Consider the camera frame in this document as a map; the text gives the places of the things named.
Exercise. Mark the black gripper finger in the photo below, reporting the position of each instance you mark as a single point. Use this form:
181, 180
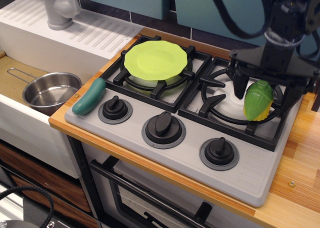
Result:
240, 82
294, 89

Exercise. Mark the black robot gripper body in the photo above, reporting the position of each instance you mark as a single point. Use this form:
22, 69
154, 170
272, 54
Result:
273, 64

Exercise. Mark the green yellow toy corncob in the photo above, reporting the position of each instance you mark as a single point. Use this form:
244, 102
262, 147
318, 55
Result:
258, 100

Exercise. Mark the green toy cucumber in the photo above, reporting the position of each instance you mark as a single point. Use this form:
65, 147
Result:
91, 98

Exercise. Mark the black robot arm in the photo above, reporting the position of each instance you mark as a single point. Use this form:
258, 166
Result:
286, 23

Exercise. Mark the lime green plastic plate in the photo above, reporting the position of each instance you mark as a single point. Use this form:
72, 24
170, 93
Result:
155, 60

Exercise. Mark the stainless steel pot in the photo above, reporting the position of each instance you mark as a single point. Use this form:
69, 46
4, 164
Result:
47, 93

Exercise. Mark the white toy sink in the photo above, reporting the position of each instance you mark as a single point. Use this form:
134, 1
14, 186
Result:
82, 49

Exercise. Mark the black right burner grate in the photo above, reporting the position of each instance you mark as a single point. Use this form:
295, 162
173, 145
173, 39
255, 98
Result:
212, 103

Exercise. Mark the black burner grate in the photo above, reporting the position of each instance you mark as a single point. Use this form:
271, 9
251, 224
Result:
164, 94
212, 103

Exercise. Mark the black left burner grate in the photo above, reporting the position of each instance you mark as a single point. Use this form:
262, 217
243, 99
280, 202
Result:
164, 94

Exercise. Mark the black right stove knob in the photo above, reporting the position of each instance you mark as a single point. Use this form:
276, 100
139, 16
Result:
219, 154

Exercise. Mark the black stove knob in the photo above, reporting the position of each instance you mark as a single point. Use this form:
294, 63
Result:
115, 111
219, 154
163, 131

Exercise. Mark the grey toy stove top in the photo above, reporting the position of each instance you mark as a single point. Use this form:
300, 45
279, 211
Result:
249, 181

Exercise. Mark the black middle stove knob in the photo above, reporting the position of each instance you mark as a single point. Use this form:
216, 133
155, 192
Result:
163, 131

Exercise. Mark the black left stove knob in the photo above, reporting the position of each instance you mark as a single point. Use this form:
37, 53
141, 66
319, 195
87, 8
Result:
115, 111

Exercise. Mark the grey toy faucet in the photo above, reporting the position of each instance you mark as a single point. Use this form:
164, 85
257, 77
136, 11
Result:
60, 13

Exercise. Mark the wooden drawer fronts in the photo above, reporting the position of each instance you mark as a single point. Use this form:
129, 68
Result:
66, 192

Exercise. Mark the oven door with black handle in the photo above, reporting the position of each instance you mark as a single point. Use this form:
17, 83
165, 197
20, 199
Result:
147, 210

